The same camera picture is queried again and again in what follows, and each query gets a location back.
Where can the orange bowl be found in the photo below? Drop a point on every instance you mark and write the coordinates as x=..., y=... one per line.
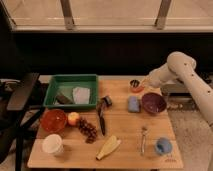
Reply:
x=53, y=121

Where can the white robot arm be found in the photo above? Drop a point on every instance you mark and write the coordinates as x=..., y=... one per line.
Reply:
x=179, y=65

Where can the dark sponge block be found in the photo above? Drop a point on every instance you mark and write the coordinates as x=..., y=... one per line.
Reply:
x=63, y=99

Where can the blue sponge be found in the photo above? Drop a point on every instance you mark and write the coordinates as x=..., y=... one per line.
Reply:
x=133, y=104

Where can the white cup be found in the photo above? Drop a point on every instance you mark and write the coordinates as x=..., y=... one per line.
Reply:
x=53, y=145

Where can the bunch of dark grapes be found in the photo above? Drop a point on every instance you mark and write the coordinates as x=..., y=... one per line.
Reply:
x=87, y=129

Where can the small metal cup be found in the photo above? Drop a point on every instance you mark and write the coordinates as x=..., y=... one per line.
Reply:
x=134, y=83

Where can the black handled knife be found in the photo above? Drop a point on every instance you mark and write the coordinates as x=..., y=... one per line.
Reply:
x=101, y=117

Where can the blue cup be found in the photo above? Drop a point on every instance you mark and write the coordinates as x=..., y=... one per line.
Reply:
x=163, y=146

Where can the white folded cloth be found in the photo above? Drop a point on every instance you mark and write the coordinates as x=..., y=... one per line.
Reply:
x=81, y=95

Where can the green plastic tray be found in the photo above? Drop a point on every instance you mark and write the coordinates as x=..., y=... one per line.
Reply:
x=64, y=84

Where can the purple bowl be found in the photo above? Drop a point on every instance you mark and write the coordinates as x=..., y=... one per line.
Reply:
x=153, y=103

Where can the red yellow apple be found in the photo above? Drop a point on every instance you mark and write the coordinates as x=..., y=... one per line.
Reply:
x=73, y=117

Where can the black chair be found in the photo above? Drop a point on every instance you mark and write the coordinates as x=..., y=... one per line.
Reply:
x=16, y=108

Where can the metal fork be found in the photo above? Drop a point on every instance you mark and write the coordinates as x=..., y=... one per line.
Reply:
x=143, y=139

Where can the yellow banana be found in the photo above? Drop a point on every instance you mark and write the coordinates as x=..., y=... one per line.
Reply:
x=110, y=145

